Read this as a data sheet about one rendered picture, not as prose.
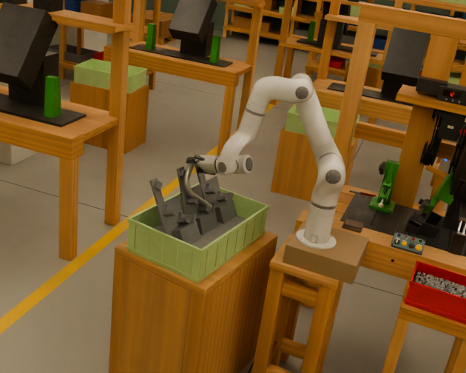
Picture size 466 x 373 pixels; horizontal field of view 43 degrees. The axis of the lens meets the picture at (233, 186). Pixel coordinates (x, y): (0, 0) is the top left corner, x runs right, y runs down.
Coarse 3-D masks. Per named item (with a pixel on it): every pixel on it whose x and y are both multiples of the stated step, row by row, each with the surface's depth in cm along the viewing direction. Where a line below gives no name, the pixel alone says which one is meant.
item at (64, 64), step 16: (64, 0) 772; (80, 0) 810; (96, 0) 797; (144, 0) 735; (160, 0) 775; (144, 16) 746; (64, 32) 790; (80, 32) 827; (144, 32) 758; (48, 48) 808; (64, 48) 799; (80, 48) 837; (64, 64) 799
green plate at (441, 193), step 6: (450, 174) 286; (444, 180) 297; (450, 180) 288; (444, 186) 289; (438, 192) 292; (444, 192) 292; (432, 198) 302; (438, 198) 294; (444, 198) 293; (450, 198) 291
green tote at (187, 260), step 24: (144, 216) 277; (240, 216) 308; (264, 216) 298; (144, 240) 266; (168, 240) 258; (216, 240) 259; (240, 240) 282; (168, 264) 262; (192, 264) 254; (216, 264) 266
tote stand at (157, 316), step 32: (128, 256) 272; (256, 256) 290; (128, 288) 279; (160, 288) 267; (192, 288) 256; (224, 288) 269; (256, 288) 304; (128, 320) 285; (160, 320) 273; (192, 320) 261; (224, 320) 282; (256, 320) 319; (128, 352) 292; (160, 352) 280; (192, 352) 267; (224, 352) 295
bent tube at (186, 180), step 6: (186, 168) 279; (192, 168) 279; (186, 174) 276; (186, 180) 276; (186, 186) 276; (186, 192) 278; (192, 192) 279; (198, 198) 283; (204, 204) 287; (210, 204) 291
